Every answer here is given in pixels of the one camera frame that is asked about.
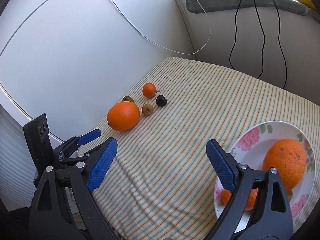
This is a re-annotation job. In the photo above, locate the black cable left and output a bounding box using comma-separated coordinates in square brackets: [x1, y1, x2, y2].
[229, 0, 247, 70]

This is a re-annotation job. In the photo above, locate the large rough orange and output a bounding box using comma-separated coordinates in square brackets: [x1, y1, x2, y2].
[262, 138, 306, 192]

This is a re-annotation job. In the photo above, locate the mandarin with stem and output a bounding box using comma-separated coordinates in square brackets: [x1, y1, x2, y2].
[142, 83, 159, 98]

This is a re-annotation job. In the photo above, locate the large smooth orange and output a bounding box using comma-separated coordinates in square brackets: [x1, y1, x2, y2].
[107, 101, 140, 132]

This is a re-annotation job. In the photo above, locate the floral white plate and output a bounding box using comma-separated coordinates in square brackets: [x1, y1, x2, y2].
[228, 121, 316, 231]

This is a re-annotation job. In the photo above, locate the dark plum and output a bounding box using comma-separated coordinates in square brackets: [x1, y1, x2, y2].
[156, 95, 168, 107]

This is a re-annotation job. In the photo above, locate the black cable middle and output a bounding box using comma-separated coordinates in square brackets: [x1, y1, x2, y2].
[253, 0, 266, 80]

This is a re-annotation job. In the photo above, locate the black cable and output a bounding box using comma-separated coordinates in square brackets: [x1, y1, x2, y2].
[229, 0, 247, 70]
[253, 0, 266, 80]
[267, 0, 288, 89]

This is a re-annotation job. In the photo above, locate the green brown pear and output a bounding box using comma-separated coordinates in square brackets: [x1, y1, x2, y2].
[122, 96, 135, 103]

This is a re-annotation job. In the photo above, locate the black cable right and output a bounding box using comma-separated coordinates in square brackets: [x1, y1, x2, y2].
[267, 0, 288, 89]

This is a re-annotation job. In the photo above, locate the white cable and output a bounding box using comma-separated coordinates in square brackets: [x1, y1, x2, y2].
[0, 0, 212, 120]

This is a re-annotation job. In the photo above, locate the striped table cloth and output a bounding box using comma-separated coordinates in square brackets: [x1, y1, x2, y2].
[79, 57, 319, 239]

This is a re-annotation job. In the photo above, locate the dark tangerine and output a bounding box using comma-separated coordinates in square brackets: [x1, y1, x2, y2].
[221, 189, 258, 211]

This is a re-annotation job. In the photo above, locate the brown kiwi fruit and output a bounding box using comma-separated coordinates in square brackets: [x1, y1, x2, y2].
[142, 103, 154, 116]

